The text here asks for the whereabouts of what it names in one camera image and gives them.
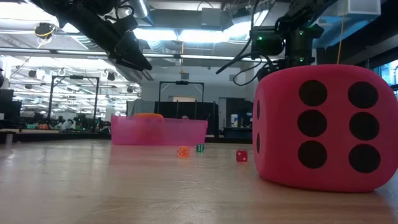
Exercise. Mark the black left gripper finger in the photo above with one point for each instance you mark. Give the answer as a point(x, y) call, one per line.
point(133, 51)
point(124, 59)

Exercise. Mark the large orange foam die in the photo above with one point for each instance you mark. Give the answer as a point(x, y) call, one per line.
point(148, 115)

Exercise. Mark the large red foam die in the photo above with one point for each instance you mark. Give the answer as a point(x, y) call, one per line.
point(337, 124)

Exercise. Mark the pink translucent plastic bin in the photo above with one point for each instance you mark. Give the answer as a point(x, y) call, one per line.
point(174, 132)

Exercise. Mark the small orange die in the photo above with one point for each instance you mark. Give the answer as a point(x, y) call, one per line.
point(183, 152)

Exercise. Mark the small green die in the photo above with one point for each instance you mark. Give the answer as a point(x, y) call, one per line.
point(200, 148)

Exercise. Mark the small red die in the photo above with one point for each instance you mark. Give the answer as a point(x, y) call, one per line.
point(241, 155)

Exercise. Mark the background black robot arm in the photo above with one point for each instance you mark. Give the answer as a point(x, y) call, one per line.
point(87, 121)

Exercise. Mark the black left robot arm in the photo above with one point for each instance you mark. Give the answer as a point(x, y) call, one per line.
point(77, 9)

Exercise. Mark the black hanging spotlight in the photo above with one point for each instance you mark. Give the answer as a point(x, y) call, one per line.
point(111, 76)

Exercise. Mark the grey fabric cover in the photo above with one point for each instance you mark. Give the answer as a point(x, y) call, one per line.
point(140, 107)

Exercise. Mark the black ceiling sensor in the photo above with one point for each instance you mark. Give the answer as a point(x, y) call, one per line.
point(43, 29)

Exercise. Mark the ceiling light bar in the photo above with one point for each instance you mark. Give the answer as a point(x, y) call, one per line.
point(205, 57)

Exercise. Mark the black cabinet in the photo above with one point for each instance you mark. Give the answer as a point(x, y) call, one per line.
point(242, 107)

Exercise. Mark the person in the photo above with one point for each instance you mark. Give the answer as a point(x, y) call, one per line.
point(185, 117)

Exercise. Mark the white container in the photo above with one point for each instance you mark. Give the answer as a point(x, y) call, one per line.
point(234, 120)

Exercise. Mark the black desk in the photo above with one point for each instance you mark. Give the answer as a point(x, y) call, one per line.
point(237, 132)

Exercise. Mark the black monitor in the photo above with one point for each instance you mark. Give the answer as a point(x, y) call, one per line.
point(7, 102)

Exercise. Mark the silver ventilation duct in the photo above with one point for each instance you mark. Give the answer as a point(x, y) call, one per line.
point(141, 7)

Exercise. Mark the black gantry frame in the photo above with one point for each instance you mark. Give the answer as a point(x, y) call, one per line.
point(74, 76)
point(182, 82)

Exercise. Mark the black partition wall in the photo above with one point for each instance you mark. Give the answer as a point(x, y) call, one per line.
point(174, 109)

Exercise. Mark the glass window wall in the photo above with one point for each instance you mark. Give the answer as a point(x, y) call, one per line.
point(388, 73)

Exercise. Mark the black table frame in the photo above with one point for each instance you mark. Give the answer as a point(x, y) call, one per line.
point(228, 140)

